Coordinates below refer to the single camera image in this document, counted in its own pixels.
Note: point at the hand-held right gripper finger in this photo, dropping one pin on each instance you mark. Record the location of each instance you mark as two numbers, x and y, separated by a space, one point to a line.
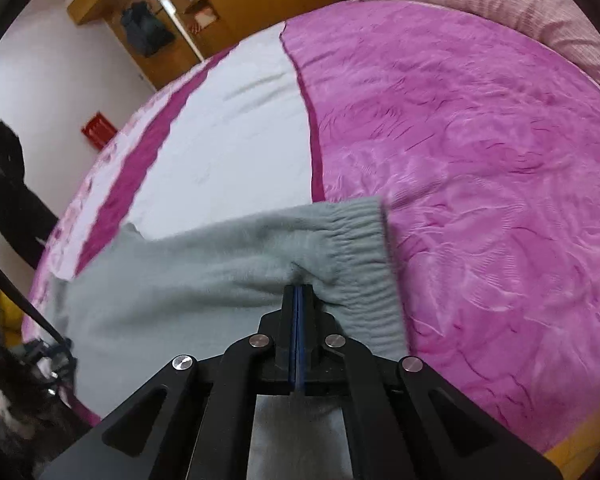
304 325
294 325

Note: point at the grey pants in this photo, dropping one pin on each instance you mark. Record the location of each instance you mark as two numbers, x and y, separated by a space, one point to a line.
205 280

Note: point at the white bed sheet floral border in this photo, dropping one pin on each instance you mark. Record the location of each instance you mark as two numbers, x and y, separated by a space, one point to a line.
230 135

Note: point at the magenta fleece blanket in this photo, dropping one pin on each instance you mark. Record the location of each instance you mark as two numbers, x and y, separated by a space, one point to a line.
455 160

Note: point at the dark hanging jacket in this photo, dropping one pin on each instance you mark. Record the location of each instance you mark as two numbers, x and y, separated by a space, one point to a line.
145 30

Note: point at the red wall box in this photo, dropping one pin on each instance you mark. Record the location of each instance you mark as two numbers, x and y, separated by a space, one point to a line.
99 131

